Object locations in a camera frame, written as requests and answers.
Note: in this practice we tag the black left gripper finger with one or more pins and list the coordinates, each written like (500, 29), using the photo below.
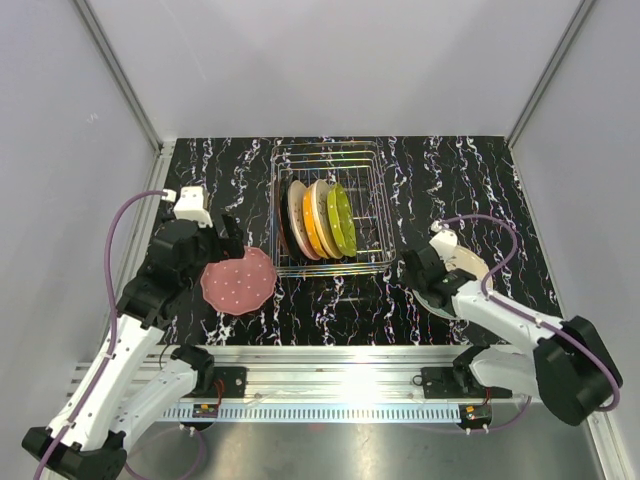
(230, 249)
(233, 231)

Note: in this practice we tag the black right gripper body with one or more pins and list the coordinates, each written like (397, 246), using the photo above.
(412, 281)

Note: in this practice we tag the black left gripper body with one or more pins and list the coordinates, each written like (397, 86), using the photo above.
(209, 244)

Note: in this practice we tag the cream beige floral plate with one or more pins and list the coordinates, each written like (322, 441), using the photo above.
(472, 267)

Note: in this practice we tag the dark brown round plate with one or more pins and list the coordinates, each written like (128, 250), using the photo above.
(285, 220)

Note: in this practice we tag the cream pink floral plate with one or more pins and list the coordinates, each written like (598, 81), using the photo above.
(295, 195)

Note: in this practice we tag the orange dotted scalloped plate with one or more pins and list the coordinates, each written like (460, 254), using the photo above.
(310, 226)

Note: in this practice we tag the cream orange floral plate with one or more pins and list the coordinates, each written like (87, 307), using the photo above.
(319, 195)

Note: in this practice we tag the metal wire dish rack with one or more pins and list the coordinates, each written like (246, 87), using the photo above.
(356, 166)

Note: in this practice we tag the green dotted scalloped plate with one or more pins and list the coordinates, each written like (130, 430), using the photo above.
(341, 220)

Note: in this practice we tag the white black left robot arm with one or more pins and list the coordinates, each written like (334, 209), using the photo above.
(91, 435)

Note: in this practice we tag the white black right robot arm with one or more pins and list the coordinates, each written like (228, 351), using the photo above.
(563, 363)

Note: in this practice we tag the pink scalloped bottom plate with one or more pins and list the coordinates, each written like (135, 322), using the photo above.
(239, 286)

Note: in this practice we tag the right green circuit board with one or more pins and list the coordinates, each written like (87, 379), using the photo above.
(476, 416)

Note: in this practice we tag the green circuit board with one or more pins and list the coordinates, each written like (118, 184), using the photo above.
(205, 411)
(476, 416)

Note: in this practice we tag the left green circuit board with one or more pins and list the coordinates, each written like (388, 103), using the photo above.
(205, 411)

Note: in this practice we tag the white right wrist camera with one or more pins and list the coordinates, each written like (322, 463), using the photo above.
(444, 240)

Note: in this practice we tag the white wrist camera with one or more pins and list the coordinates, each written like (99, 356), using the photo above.
(444, 240)
(190, 203)

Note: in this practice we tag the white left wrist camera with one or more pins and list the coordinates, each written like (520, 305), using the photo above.
(190, 203)

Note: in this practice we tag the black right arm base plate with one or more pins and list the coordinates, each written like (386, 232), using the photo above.
(456, 383)

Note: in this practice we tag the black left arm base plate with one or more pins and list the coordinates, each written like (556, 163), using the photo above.
(231, 379)

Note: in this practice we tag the aluminium mounting rail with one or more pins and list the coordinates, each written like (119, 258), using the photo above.
(347, 374)

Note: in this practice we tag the white slotted cable duct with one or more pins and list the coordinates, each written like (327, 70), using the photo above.
(432, 413)

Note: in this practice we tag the left aluminium frame post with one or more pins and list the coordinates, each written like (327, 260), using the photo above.
(99, 37)

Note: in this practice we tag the aluminium frame post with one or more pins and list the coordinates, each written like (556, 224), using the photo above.
(561, 50)
(99, 37)

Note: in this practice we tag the right aluminium frame post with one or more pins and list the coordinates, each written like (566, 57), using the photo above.
(561, 50)

